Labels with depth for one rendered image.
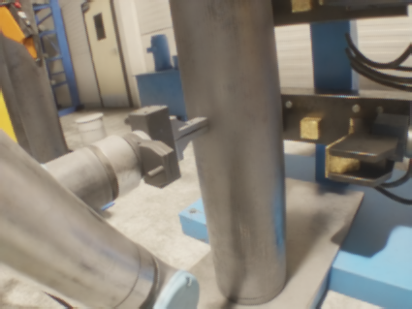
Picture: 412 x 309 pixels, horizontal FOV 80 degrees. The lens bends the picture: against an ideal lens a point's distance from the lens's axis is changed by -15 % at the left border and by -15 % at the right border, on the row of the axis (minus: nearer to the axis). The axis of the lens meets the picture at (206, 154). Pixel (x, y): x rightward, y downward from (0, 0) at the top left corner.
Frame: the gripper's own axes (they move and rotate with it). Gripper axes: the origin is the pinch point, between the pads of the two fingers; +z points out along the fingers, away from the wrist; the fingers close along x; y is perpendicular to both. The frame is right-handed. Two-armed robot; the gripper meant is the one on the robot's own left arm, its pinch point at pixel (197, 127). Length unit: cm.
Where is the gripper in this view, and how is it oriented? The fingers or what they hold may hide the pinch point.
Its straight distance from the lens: 55.5
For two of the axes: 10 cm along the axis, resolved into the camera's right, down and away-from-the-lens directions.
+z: 6.3, -3.7, 6.8
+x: 1.4, 9.2, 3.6
